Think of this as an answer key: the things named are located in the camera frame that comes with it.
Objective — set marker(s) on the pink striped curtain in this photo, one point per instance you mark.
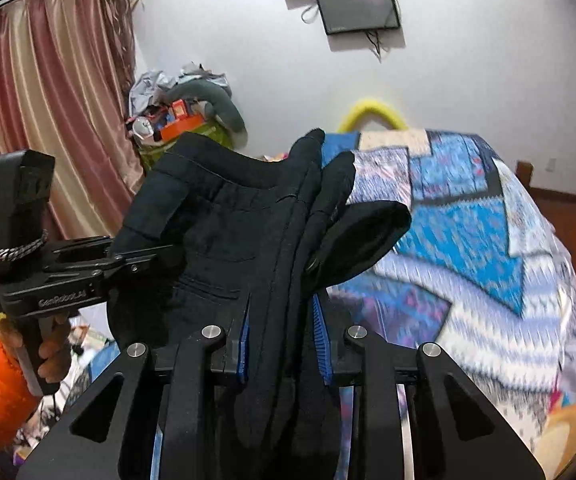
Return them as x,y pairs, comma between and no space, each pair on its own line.
65,70

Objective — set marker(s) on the green patterned storage bag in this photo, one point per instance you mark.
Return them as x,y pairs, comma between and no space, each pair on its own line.
190,143

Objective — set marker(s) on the left hand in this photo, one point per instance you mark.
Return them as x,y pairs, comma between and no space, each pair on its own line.
54,350

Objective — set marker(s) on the orange box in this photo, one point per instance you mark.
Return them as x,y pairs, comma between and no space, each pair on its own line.
180,125

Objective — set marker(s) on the blue patchwork bedspread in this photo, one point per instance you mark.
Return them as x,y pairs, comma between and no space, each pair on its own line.
480,270

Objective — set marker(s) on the black pants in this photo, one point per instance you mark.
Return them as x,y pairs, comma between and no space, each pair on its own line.
257,237

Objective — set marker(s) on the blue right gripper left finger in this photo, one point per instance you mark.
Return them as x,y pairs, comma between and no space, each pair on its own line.
243,349

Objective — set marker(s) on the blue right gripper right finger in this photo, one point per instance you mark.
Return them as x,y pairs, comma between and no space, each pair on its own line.
322,342

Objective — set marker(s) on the yellow plush item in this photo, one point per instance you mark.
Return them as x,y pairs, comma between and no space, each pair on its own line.
370,107

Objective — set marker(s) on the wall mounted black monitor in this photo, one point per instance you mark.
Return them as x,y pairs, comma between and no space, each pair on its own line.
344,16

